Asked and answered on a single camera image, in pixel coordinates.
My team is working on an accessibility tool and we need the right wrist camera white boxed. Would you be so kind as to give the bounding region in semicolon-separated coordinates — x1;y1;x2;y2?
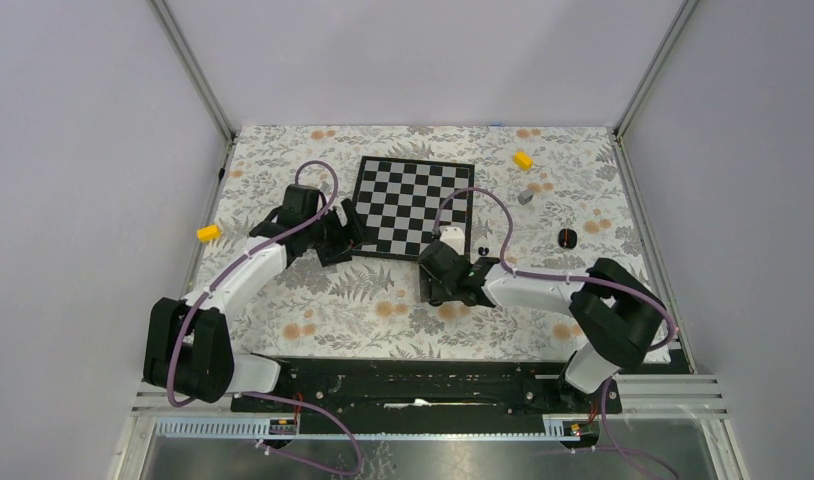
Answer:
439;226;466;255

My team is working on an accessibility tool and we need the yellow block left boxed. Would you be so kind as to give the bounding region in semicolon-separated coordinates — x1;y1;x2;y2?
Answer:
196;224;222;243

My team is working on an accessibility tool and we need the floral patterned table mat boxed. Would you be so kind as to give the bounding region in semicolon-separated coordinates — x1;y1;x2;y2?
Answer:
196;125;650;362

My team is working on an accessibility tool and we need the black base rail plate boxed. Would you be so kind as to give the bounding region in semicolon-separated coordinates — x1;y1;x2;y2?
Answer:
226;357;622;436

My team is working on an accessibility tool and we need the black earbud charging case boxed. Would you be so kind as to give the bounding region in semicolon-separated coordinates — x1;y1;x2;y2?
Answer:
557;228;578;250

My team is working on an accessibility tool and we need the yellow block right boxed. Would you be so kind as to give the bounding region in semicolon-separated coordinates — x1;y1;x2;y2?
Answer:
513;151;533;171

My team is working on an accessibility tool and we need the purple cable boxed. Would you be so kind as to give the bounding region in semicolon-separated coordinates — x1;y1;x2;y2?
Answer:
166;160;364;480
433;186;680;480

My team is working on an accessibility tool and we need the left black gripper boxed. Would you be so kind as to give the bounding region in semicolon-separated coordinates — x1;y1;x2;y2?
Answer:
304;198;378;267

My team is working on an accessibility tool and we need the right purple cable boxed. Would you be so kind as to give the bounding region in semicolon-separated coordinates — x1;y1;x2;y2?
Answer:
433;186;680;480

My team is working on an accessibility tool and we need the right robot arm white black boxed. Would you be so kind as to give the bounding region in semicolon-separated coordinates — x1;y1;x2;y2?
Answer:
417;240;676;412

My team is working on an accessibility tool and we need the small grey block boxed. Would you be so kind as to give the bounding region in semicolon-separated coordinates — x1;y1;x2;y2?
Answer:
517;189;534;205

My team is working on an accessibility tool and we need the black white checkerboard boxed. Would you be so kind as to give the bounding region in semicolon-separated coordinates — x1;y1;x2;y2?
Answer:
353;156;475;261

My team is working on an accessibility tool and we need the yellow block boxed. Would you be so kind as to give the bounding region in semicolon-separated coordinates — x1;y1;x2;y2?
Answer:
196;224;222;243
513;151;533;171

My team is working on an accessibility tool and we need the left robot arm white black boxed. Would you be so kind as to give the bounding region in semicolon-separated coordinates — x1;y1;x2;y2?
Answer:
143;184;369;411

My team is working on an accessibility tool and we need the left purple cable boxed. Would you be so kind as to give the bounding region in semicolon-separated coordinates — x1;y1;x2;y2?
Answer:
166;160;364;480

